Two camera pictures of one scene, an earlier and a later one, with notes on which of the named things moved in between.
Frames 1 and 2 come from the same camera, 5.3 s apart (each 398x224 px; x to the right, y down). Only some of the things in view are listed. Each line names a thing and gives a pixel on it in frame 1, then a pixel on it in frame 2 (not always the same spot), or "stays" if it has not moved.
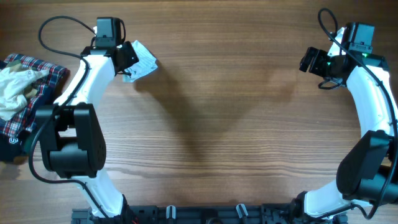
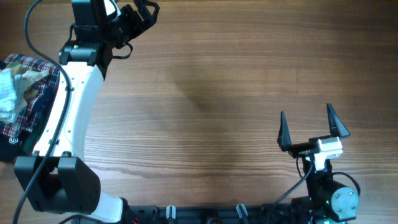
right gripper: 315,68 to 284,140
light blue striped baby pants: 147,63 to 8,96
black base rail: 252,213 stays
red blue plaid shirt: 45,87 stays
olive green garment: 30,90 stays
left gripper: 132,56 to 127,13
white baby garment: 13,82 stays
